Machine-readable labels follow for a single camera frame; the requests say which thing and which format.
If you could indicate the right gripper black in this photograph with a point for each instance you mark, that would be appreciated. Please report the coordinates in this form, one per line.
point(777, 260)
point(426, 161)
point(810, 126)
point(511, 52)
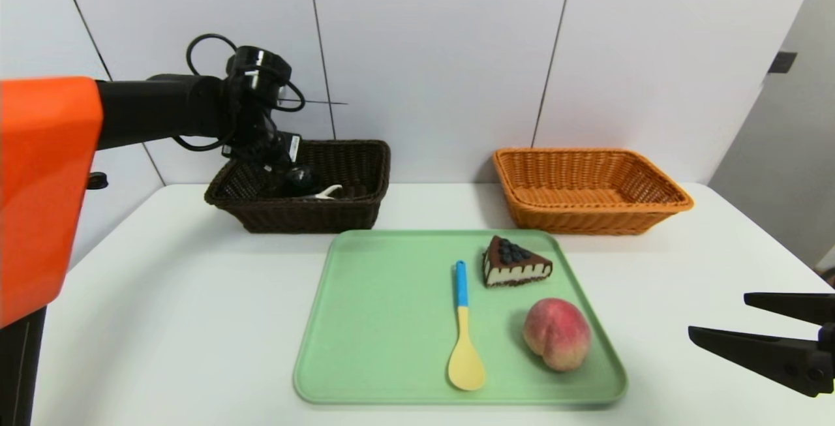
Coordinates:
point(830, 338)

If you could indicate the black zip tie tail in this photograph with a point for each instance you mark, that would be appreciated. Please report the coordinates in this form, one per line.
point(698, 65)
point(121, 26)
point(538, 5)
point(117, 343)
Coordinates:
point(323, 102)

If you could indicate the dark brown wicker basket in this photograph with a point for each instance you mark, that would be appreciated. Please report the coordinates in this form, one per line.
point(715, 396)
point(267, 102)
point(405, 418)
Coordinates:
point(352, 171)

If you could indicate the orange wicker basket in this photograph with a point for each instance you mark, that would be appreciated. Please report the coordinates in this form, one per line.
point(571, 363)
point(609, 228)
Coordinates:
point(587, 184)

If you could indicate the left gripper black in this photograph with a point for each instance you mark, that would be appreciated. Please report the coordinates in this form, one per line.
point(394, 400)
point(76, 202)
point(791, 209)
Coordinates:
point(289, 149)

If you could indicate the light green plastic tray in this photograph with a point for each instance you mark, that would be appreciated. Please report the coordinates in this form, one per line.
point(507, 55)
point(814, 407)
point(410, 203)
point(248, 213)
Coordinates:
point(391, 321)

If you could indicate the pink yellow peach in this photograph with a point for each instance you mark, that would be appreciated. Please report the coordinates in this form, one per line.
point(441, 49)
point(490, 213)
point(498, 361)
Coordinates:
point(558, 334)

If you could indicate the dark wall plate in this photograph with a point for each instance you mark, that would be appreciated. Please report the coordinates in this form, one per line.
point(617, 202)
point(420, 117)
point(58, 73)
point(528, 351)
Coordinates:
point(781, 62)

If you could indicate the chocolate blueberry cake slice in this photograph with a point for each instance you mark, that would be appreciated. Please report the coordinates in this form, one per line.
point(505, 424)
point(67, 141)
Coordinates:
point(512, 263)

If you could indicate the glass cup with black holder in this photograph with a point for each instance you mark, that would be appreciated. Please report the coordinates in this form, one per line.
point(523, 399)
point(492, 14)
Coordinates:
point(300, 181)

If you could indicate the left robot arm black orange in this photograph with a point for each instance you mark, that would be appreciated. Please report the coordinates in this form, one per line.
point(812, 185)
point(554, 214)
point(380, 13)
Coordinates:
point(45, 184)

